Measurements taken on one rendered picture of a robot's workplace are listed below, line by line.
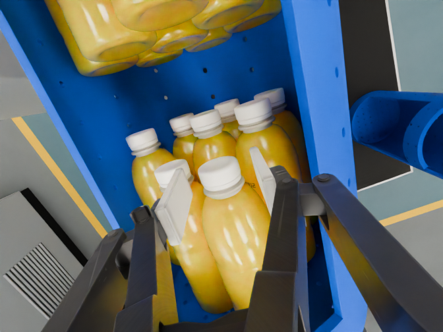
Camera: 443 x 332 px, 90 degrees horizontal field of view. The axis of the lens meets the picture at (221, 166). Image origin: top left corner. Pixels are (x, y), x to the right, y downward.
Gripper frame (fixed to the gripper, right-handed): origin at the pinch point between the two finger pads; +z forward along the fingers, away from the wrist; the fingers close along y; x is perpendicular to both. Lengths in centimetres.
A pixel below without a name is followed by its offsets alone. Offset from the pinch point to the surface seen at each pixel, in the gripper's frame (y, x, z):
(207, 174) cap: -0.9, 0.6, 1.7
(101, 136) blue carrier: -13.9, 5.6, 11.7
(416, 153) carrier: 60, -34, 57
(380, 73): 79, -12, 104
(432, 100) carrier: 71, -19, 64
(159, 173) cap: -6.6, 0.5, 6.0
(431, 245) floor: 120, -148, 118
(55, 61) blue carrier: -14.1, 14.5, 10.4
